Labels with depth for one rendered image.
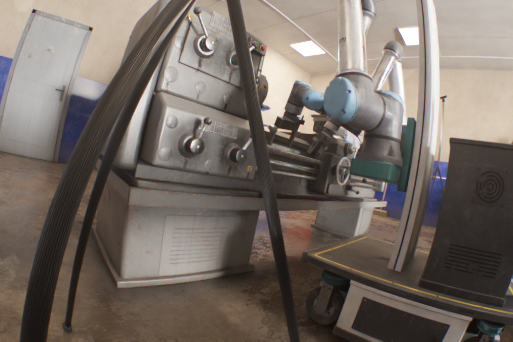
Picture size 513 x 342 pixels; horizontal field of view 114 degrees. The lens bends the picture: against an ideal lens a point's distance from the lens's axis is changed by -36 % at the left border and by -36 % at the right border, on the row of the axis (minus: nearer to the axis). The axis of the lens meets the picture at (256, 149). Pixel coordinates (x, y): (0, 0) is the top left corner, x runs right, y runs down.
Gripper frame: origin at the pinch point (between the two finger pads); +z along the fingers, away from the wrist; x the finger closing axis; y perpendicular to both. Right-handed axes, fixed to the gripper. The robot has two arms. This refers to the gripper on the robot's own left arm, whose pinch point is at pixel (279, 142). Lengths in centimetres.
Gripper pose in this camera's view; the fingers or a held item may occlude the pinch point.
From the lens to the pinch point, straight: 136.2
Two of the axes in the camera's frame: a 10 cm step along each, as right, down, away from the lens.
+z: -3.3, 8.8, 3.5
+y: -4.9, -4.7, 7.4
